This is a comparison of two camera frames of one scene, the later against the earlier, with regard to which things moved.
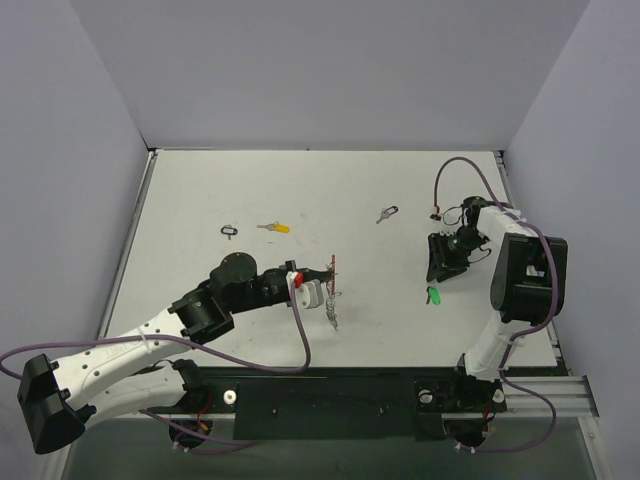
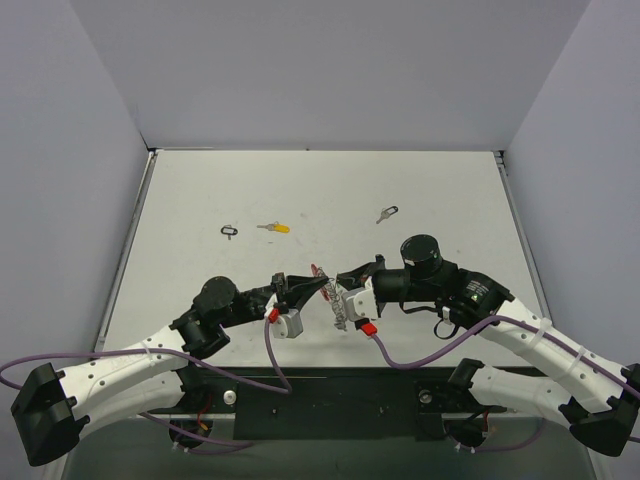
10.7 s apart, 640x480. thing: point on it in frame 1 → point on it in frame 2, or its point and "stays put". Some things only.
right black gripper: [445, 252] → [375, 275]
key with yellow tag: [275, 227] stays put
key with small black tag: [386, 212] stays put
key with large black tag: [229, 230] stays put
